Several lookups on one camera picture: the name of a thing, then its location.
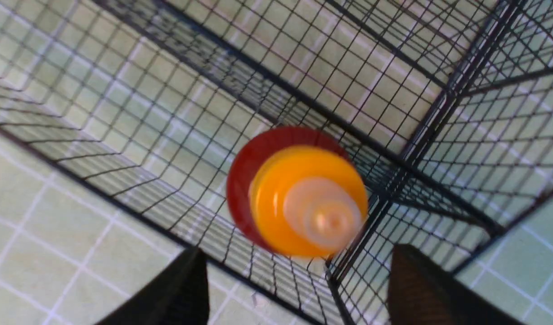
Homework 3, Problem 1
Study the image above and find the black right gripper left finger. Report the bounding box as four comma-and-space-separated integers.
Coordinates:
98, 247, 210, 325

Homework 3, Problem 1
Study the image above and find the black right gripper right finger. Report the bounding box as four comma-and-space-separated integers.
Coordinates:
387, 243, 520, 325

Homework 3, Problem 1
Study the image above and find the red seasoning bottle orange cap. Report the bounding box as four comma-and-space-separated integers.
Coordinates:
226, 126, 368, 258

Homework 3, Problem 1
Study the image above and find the green checkered tablecloth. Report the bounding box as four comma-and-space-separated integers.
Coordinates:
0, 0, 553, 325

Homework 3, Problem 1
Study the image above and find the black wire mesh rack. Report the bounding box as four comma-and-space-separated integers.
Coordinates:
0, 0, 553, 325

